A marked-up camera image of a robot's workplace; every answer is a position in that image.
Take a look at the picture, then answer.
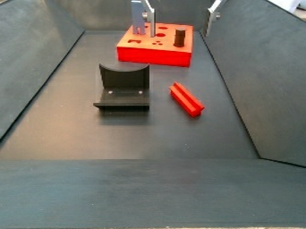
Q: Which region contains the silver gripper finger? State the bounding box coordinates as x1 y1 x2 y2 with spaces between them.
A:
142 0 155 38
204 0 222 36

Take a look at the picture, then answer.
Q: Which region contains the red star profile bar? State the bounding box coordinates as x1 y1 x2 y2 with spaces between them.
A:
168 82 204 117

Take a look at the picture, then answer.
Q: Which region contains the black curved fixture stand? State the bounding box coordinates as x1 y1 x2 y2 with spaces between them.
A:
94 64 150 109

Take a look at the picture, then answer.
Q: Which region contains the black cylinder peg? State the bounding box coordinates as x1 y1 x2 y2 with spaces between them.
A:
174 28 187 47

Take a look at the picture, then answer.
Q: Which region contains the red block with shaped holes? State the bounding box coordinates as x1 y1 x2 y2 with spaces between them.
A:
116 23 194 67

